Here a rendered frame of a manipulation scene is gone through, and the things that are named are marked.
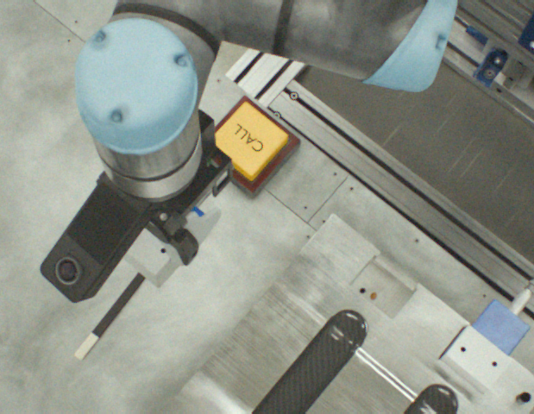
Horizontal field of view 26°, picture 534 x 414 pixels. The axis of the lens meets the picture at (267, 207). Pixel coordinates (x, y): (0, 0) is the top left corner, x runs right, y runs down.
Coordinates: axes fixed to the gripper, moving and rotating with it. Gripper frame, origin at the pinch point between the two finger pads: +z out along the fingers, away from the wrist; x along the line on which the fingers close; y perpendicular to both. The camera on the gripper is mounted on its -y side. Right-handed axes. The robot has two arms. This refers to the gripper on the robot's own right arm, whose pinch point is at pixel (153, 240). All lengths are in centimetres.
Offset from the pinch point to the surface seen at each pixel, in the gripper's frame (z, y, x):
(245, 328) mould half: 6.5, 0.2, -10.9
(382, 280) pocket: 8.7, 12.8, -17.8
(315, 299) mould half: 6.0, 6.5, -14.2
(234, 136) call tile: 11.3, 15.4, 3.7
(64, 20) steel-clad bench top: 15.1, 14.6, 27.7
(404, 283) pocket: 7.5, 13.7, -19.6
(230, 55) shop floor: 95, 50, 35
